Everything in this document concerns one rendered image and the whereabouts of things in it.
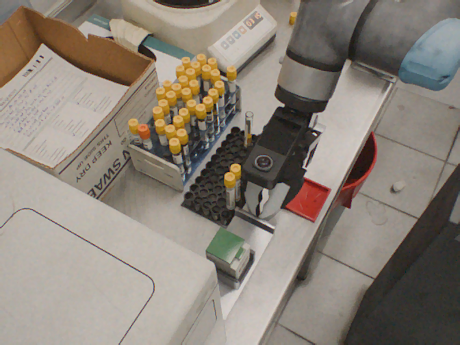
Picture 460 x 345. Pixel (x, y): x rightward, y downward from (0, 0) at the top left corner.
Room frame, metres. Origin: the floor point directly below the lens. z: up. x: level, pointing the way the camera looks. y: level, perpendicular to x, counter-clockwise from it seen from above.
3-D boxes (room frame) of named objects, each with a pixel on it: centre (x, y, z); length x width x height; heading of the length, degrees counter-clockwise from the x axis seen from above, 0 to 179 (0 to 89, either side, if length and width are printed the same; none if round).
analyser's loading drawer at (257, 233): (0.22, 0.02, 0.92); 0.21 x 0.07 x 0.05; 148
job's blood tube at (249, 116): (0.46, -0.03, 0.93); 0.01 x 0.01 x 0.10; 58
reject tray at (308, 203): (0.37, -0.12, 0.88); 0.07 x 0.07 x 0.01; 58
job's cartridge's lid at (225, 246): (0.24, 0.01, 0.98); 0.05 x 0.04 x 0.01; 58
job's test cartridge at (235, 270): (0.24, 0.01, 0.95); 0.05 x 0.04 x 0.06; 58
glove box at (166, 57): (0.67, 0.18, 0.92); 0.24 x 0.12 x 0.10; 58
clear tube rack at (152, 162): (0.50, 0.07, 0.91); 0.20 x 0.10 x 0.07; 148
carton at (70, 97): (0.52, 0.29, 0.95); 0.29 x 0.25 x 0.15; 58
